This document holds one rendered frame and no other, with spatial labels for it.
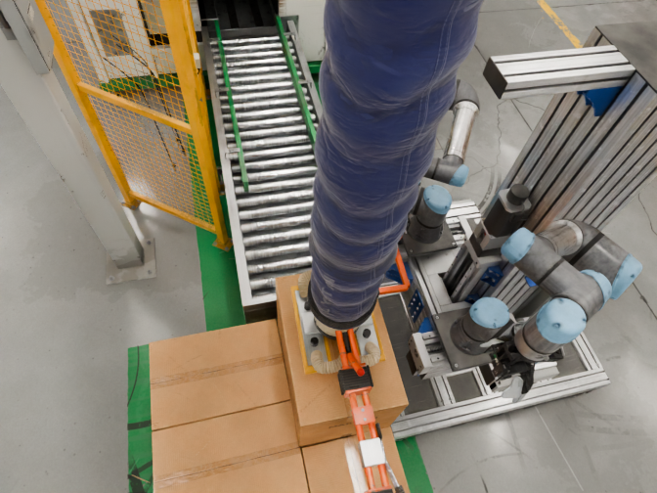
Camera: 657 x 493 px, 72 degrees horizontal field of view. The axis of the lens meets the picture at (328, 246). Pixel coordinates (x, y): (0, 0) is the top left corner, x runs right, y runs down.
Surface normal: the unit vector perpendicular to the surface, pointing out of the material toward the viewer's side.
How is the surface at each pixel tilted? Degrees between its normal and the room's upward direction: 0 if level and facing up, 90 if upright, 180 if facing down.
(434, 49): 76
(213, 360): 0
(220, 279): 0
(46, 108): 90
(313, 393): 0
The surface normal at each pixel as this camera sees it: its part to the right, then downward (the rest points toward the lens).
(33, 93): 0.23, 0.83
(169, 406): 0.07, -0.54
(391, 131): -0.14, 0.67
